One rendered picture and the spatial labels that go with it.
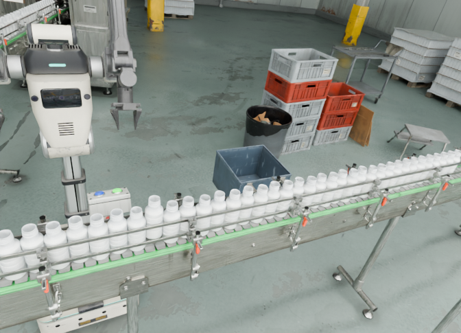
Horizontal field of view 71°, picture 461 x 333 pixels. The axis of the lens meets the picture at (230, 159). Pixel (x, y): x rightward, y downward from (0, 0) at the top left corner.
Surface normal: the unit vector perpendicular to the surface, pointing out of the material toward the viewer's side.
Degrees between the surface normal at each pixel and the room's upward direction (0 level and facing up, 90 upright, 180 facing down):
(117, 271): 90
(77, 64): 90
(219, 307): 0
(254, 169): 90
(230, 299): 0
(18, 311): 90
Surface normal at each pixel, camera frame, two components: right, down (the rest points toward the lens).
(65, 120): 0.42, 0.55
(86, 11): 0.12, 0.55
